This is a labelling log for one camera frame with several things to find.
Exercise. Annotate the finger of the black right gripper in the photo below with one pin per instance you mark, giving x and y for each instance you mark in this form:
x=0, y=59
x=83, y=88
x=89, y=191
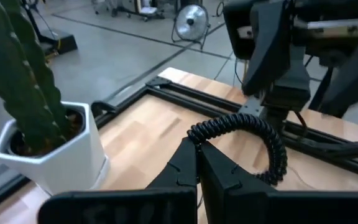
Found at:
x=356, y=81
x=270, y=43

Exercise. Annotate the black metal table frame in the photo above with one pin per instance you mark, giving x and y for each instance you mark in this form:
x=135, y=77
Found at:
x=197, y=99

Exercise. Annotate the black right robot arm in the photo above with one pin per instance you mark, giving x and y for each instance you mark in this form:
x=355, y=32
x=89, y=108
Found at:
x=287, y=87

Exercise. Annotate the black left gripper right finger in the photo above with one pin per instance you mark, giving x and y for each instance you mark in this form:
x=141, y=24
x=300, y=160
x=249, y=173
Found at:
x=235, y=202

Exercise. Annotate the grey metal bracket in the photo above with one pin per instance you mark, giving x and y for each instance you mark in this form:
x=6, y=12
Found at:
x=251, y=106

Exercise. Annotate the metal floor fan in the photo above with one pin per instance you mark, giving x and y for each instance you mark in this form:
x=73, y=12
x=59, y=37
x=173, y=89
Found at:
x=191, y=23

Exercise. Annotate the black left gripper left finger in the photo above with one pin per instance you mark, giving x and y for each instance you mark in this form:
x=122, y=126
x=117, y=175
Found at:
x=166, y=205

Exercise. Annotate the green cactus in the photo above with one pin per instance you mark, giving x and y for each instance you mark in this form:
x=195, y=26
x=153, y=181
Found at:
x=17, y=77

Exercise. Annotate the white hexagonal plant pot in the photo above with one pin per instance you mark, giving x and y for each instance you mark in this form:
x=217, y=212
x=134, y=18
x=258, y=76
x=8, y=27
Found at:
x=67, y=168

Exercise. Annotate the black stand base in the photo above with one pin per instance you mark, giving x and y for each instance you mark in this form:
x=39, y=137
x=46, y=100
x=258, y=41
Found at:
x=57, y=40

